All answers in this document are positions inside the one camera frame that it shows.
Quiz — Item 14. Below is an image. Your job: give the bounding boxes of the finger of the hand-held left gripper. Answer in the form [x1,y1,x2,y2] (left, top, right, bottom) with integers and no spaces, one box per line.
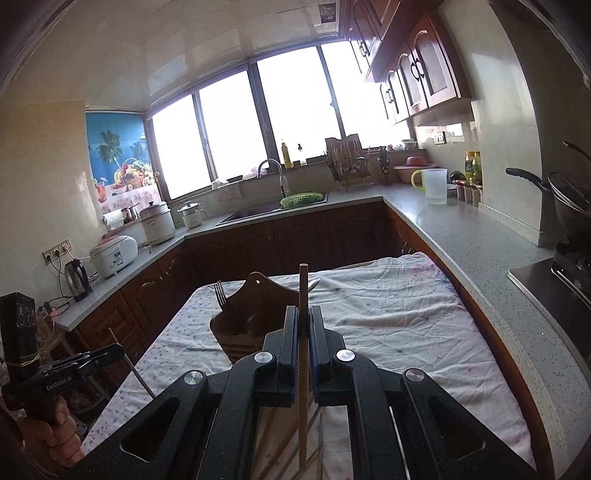
[74,343,127,376]

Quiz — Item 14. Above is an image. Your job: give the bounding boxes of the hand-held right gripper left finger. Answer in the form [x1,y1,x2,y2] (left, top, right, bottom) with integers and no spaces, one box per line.
[60,305,302,480]

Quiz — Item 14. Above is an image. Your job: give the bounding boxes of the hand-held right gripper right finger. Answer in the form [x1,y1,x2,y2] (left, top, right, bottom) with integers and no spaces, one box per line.
[308,305,543,480]

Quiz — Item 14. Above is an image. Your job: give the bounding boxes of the wooden chopstick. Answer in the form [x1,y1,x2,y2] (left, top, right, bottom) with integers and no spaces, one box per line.
[298,264,309,468]
[256,408,298,478]
[109,328,156,398]

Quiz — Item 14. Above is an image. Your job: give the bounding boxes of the brown wooden utensil holder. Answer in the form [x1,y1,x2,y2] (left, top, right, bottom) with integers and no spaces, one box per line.
[209,271,320,366]

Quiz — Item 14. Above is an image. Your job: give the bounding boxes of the dish rack with utensils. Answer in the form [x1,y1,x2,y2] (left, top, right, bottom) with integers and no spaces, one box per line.
[324,134,374,191]

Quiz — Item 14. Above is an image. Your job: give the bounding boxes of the person's left hand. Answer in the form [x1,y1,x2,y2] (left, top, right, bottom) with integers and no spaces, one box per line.
[17,406,85,464]

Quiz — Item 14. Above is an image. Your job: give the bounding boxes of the steel electric kettle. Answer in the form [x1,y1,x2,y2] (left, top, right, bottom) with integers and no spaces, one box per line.
[64,258,93,303]

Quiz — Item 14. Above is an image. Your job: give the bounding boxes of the metal chopstick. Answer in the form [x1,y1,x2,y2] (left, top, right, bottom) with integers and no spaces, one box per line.
[307,406,325,469]

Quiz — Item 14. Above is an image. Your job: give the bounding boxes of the white printed table cloth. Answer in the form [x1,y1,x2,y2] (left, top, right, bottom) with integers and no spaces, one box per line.
[81,251,539,480]

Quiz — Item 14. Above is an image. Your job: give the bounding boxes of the white rice cooker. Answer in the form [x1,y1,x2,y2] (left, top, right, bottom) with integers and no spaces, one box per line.
[89,235,139,279]

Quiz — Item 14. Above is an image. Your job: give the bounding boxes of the white slow cooker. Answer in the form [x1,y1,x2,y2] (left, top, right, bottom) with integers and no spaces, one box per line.
[139,200,177,246]

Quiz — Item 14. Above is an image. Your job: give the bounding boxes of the dark kitchen sink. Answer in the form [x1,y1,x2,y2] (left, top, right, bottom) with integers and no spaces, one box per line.
[216,191,329,225]

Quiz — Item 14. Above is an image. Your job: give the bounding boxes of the green plastic basket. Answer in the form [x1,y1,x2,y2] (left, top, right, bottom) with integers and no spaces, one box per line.
[280,191,324,208]

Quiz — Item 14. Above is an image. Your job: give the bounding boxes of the small white electric pot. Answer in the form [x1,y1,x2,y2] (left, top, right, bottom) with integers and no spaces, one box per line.
[178,200,207,230]

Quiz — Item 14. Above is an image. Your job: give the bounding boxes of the curved kitchen faucet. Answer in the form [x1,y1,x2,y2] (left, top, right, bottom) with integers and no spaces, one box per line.
[257,159,289,197]

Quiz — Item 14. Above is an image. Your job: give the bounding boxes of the knife block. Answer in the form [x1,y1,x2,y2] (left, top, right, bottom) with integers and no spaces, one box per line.
[376,146,393,185]

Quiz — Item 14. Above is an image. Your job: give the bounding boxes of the pink plastic basin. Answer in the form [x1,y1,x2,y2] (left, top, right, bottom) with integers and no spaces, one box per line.
[393,156,435,184]

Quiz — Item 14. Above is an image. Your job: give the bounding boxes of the large kitchen window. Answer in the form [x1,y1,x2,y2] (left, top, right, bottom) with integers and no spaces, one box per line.
[152,41,411,200]

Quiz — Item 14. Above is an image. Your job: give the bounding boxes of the steel gas stove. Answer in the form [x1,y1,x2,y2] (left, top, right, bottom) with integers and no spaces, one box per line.
[507,242,591,324]

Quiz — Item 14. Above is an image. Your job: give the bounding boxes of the wall socket strip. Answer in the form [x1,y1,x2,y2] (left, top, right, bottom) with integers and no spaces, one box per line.
[42,237,72,264]

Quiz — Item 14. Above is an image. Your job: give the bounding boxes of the clear jug with green handle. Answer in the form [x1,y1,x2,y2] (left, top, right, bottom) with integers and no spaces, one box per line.
[411,168,448,205]

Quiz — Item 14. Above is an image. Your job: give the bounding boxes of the beach and fruit wall poster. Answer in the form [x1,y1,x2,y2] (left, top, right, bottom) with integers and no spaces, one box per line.
[86,113,160,217]

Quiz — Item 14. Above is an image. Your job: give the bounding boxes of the black wok with handle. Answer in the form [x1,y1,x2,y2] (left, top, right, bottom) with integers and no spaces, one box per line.
[505,141,591,245]

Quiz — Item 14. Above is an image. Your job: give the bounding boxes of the brown wooden wall cabinets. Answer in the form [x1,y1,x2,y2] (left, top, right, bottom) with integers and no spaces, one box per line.
[339,0,472,126]

